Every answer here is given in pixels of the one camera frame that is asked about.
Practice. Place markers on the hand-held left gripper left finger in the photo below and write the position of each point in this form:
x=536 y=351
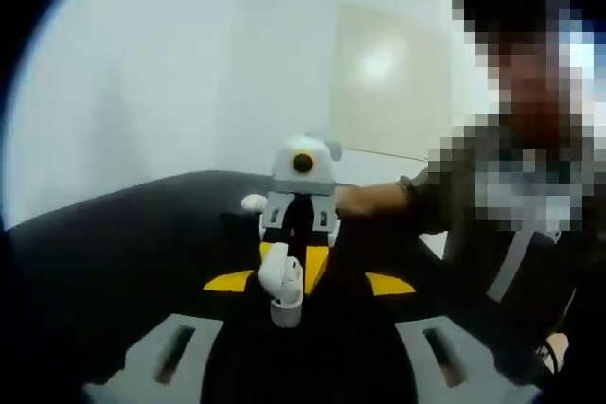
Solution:
x=147 y=366

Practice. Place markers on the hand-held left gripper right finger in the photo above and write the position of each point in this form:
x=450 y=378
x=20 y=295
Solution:
x=478 y=371

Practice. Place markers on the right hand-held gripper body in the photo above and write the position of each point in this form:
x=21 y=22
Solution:
x=289 y=177

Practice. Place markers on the white oval charging case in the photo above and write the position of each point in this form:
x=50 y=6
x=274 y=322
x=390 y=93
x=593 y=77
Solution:
x=254 y=202

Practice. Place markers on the white rounded charging case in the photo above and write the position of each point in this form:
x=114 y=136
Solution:
x=272 y=276

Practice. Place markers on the person in dark shirt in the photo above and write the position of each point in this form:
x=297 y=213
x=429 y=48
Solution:
x=435 y=210

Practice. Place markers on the cream door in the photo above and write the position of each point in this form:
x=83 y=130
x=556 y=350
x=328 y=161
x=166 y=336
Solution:
x=379 y=92

